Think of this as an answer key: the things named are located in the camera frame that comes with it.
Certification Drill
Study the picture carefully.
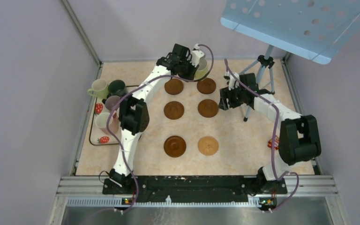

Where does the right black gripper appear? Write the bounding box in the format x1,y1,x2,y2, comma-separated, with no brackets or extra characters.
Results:
218,84,246,111

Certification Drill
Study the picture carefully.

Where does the dark green cup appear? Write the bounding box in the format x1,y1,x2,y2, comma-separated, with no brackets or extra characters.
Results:
108,80,128,97

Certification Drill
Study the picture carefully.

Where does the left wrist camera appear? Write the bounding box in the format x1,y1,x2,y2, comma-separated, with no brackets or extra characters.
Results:
191,44,205,67

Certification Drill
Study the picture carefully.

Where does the light wooden coaster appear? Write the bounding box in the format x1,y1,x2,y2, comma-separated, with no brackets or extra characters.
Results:
197,136,219,156

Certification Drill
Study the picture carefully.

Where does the pink cup near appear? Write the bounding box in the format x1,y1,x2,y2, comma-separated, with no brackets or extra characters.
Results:
95,112,120,135

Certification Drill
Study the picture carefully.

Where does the brown coaster one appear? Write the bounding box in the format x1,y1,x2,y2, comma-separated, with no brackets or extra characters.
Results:
164,78,184,95

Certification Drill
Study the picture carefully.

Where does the brown coaster five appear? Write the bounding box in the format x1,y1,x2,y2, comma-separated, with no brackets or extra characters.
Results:
164,135,187,158

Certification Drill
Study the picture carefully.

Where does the strawberry print tray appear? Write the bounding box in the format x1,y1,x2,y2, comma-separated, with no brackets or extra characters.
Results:
89,85,137,146

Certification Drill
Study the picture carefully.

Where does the red small toy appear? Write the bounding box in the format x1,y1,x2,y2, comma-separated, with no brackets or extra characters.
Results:
267,136,279,150

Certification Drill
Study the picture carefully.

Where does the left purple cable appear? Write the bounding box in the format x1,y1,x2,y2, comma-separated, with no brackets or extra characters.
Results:
106,44,215,215

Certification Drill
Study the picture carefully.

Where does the purple cable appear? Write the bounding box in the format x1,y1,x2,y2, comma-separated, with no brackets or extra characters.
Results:
106,44,215,215
223,58,300,213

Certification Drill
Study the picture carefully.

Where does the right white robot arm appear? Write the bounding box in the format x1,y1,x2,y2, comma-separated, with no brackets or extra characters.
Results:
218,71,322,193

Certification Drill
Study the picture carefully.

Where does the brown coaster three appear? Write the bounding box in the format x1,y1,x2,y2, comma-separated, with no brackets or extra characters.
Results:
164,101,184,120

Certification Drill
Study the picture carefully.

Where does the purple cup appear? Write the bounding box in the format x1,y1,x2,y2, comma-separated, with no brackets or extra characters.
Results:
104,95,120,112

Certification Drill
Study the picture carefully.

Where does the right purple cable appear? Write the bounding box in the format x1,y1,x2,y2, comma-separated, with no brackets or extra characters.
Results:
223,58,300,213

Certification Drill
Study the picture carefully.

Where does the blue perforated music stand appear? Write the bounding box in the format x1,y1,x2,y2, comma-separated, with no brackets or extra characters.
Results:
221,0,360,65

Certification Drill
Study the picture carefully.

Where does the brown coaster four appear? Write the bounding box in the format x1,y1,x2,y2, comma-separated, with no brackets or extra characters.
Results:
198,99,218,118

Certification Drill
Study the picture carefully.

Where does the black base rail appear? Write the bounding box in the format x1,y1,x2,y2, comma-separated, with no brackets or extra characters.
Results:
102,174,288,205

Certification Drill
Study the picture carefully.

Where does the silver tripod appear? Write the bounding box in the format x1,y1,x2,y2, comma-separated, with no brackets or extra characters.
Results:
237,45,276,122

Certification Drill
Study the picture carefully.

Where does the brown coaster two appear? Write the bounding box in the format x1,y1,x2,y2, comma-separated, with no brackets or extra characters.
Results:
197,78,217,95

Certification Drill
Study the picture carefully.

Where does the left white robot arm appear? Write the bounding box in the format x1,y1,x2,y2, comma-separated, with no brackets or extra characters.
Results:
102,44,205,195

